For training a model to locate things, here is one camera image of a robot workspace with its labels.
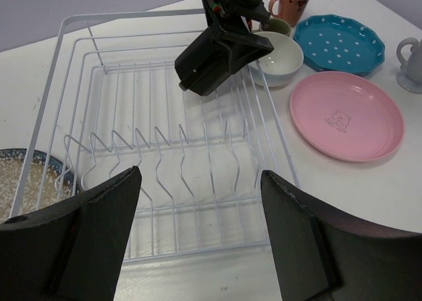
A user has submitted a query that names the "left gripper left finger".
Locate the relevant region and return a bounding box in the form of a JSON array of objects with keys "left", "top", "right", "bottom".
[{"left": 1, "top": 166, "right": 142, "bottom": 300}]

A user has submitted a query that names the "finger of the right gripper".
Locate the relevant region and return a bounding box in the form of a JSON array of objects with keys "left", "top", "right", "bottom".
[
  {"left": 224, "top": 33, "right": 274, "bottom": 75},
  {"left": 175, "top": 27, "right": 229, "bottom": 95}
]

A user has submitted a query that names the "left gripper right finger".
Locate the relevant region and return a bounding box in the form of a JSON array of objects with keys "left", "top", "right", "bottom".
[{"left": 260, "top": 170, "right": 421, "bottom": 300}]

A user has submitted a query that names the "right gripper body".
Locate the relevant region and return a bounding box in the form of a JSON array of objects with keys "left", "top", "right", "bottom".
[{"left": 201, "top": 0, "right": 270, "bottom": 32}]

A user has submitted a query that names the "blue polka dot plate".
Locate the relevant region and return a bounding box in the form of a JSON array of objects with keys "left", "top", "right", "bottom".
[{"left": 293, "top": 15, "right": 385, "bottom": 77}]

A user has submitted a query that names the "small olive green cup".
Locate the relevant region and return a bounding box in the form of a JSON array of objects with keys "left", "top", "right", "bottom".
[{"left": 258, "top": 18, "right": 292, "bottom": 37}]

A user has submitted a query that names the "white bowl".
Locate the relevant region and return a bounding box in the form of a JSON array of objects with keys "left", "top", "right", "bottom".
[{"left": 248, "top": 31, "right": 304, "bottom": 87}]

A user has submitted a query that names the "pink mug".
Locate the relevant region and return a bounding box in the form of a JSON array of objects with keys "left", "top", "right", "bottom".
[{"left": 268, "top": 0, "right": 309, "bottom": 27}]

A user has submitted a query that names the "speckled grey plate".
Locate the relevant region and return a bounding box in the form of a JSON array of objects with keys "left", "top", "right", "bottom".
[{"left": 1, "top": 149, "right": 82, "bottom": 222}]

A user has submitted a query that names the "pink plate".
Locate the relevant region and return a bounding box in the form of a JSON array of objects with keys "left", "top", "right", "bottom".
[{"left": 289, "top": 71, "right": 405, "bottom": 162}]

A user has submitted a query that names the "light blue footed cup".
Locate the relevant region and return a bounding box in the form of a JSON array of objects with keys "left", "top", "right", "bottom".
[{"left": 396, "top": 38, "right": 421, "bottom": 94}]

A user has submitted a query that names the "white wire dish rack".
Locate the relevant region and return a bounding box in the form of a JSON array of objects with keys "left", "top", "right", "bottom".
[{"left": 9, "top": 9, "right": 295, "bottom": 262}]

